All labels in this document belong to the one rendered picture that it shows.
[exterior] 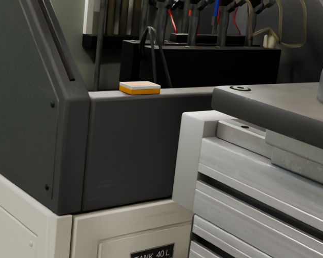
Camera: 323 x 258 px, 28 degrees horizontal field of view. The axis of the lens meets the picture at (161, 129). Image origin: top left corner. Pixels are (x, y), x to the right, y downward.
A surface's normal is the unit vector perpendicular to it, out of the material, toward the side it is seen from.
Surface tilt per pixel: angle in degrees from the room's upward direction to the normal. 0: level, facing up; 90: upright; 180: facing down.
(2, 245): 90
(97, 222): 90
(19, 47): 90
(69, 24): 90
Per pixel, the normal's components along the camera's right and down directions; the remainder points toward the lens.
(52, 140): -0.78, 0.07
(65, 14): 0.62, 0.26
